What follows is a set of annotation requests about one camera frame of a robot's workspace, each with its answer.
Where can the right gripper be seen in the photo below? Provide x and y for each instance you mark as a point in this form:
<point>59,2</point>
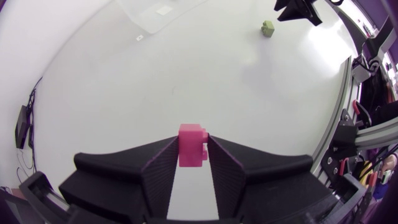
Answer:
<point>298,11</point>

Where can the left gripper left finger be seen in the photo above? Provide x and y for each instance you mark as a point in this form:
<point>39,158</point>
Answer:
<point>124,177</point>

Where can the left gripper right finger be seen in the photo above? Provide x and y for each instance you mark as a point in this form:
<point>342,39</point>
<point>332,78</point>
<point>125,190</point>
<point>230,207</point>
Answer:
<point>264,180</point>

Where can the pink toy brick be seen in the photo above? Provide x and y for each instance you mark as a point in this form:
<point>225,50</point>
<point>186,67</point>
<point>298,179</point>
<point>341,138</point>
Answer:
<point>191,146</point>

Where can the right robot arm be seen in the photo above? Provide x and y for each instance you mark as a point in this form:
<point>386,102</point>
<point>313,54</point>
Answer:
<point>379,43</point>

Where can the green toy brick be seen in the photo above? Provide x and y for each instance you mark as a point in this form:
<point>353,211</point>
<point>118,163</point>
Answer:
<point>267,29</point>

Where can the black power brick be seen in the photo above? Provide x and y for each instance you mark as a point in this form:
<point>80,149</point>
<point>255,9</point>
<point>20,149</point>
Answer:
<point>21,127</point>

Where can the person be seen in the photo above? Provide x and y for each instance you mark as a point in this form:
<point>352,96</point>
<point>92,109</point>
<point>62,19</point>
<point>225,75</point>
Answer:
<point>389,166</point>

